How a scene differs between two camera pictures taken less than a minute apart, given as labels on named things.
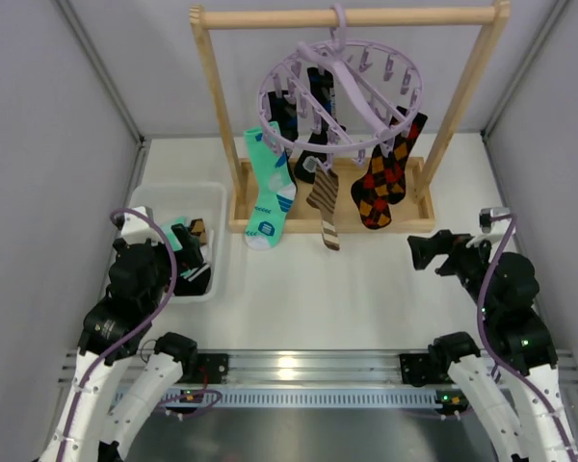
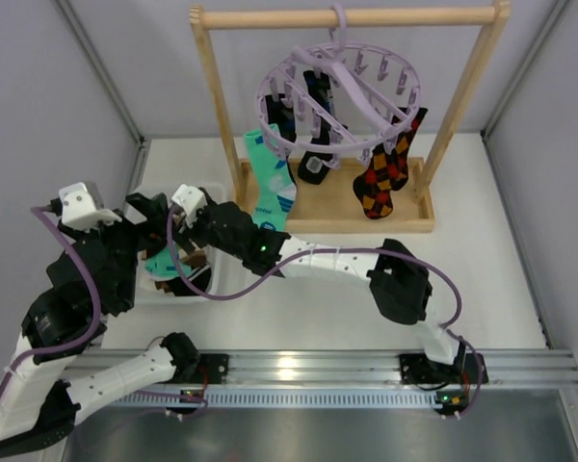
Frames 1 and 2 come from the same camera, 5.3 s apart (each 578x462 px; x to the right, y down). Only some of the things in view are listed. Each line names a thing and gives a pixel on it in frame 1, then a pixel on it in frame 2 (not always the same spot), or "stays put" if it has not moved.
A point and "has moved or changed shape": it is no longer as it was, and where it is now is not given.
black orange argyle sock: x=371 y=192 has moved or changed shape
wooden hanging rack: x=417 y=210 stays put
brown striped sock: x=323 y=195 -> x=178 y=287
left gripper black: x=174 y=260 -> x=138 y=226
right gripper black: x=448 y=255 -> x=193 y=236
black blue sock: x=284 y=113 stays put
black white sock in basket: x=193 y=281 stays put
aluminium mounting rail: x=321 y=368 stays put
